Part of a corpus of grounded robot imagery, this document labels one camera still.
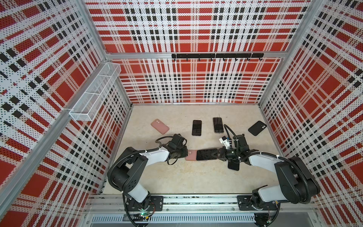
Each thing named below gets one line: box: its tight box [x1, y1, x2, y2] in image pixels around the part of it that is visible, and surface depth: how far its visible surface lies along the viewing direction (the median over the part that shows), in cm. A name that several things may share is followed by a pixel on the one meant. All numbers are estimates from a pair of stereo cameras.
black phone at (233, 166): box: [227, 161, 240, 171], surface depth 88 cm
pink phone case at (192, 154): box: [185, 149, 198, 161], surface depth 94 cm
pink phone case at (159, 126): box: [150, 118, 170, 135], surface depth 110 cm
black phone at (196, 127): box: [191, 119, 202, 136], surface depth 107 cm
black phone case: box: [247, 120, 268, 137], surface depth 108 cm
